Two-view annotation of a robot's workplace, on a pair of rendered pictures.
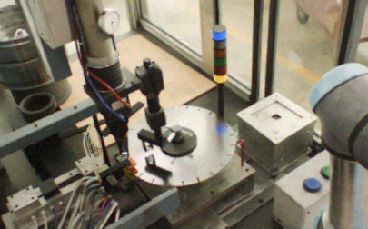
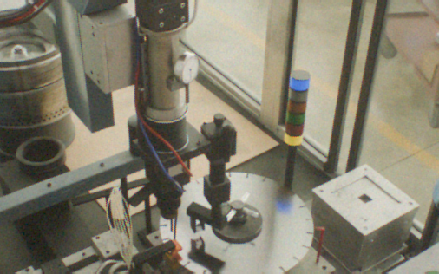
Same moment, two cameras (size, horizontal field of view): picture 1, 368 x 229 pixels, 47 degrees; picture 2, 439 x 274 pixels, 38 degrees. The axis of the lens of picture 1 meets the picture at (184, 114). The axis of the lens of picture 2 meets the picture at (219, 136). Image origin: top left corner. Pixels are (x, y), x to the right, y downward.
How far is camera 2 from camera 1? 0.21 m
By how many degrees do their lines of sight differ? 4
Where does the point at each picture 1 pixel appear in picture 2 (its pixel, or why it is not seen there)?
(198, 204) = not seen: outside the picture
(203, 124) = (271, 201)
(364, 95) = not seen: outside the picture
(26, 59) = (27, 88)
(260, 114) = (343, 192)
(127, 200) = not seen: outside the picture
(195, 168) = (260, 260)
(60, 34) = (118, 75)
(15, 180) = not seen: outside the picture
